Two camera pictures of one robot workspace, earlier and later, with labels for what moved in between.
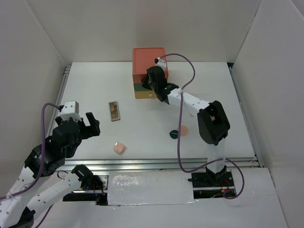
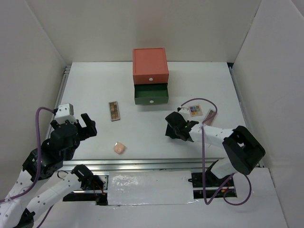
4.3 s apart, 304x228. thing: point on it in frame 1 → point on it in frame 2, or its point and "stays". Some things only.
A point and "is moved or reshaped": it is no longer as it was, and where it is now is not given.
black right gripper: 145,82 → 170,131
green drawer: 138,87 is moved or reshaped
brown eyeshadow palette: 114,111 stays
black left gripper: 94,129 stays
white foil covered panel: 132,188 stays
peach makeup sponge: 119,148 stays
